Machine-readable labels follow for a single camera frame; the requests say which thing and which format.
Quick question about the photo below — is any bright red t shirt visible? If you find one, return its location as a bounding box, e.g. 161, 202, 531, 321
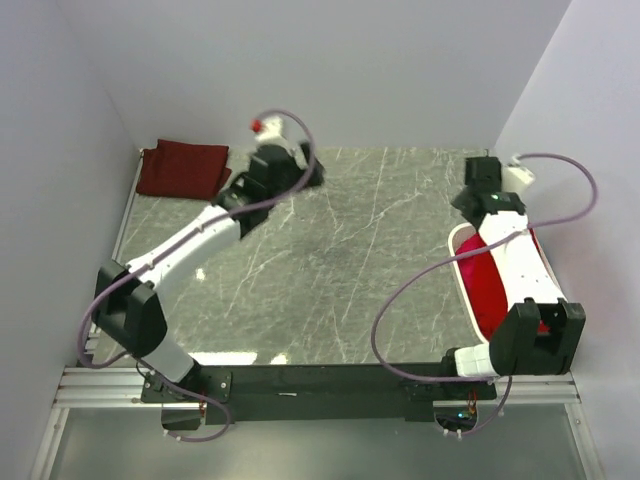
469, 234, 551, 341

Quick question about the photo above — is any dark red t shirt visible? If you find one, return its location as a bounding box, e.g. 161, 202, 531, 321
136, 139, 232, 201

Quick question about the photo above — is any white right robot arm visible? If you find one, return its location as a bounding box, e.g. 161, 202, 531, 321
438, 156, 586, 399

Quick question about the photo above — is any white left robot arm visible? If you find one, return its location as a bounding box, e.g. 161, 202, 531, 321
90, 141, 324, 402

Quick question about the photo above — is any white perforated laundry basket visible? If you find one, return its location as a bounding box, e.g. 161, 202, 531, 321
447, 223, 488, 343

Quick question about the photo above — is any pink garment in basket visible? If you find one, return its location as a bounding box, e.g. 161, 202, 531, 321
456, 235, 492, 290

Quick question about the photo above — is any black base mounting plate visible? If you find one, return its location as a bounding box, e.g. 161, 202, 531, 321
139, 363, 497, 426

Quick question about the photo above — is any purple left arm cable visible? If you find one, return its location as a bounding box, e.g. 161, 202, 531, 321
77, 108, 317, 442

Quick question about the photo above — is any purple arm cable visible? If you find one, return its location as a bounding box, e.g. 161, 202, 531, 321
77, 108, 317, 442
370, 152, 600, 436

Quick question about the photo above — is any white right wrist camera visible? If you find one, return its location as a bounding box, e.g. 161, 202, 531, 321
501, 156, 536, 195

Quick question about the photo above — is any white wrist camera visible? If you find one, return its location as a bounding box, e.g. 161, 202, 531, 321
251, 115, 290, 150
501, 156, 536, 195

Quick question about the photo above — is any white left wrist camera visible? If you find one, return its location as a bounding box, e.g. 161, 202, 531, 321
251, 115, 290, 150

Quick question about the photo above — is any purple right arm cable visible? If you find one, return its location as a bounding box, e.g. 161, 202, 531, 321
370, 152, 600, 436

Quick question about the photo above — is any aluminium frame rail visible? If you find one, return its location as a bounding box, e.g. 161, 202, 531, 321
30, 367, 604, 479

